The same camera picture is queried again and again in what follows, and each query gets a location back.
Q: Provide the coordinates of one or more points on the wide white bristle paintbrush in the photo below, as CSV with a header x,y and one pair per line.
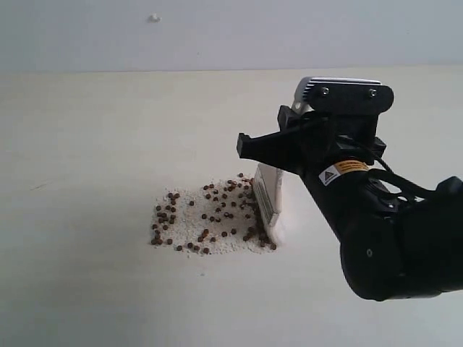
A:
x,y
268,191

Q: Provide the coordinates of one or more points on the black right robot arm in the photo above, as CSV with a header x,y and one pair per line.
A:
x,y
397,240

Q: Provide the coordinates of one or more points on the small white wall lump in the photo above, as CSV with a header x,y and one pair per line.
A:
x,y
154,18

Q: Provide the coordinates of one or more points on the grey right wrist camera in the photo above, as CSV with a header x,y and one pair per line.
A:
x,y
342,96

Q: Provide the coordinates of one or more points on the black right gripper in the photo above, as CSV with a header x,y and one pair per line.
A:
x,y
321,138

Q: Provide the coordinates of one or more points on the brown and white granule pile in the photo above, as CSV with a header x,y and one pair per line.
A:
x,y
216,218

